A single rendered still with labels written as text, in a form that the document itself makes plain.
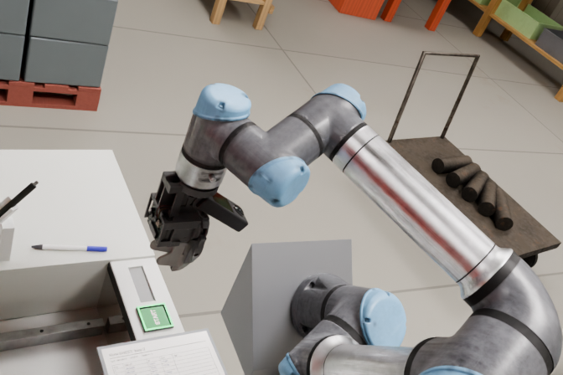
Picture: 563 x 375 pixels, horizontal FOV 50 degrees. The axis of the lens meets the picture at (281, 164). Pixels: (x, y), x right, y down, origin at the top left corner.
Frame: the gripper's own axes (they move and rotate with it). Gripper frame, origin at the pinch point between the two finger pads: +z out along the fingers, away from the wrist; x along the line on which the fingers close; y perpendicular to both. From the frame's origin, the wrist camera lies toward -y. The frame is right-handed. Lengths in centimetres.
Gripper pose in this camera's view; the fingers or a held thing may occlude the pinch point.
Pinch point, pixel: (178, 264)
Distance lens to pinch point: 108.7
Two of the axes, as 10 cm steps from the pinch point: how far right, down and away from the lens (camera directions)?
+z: -3.4, 7.7, 5.4
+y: -8.3, 0.1, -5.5
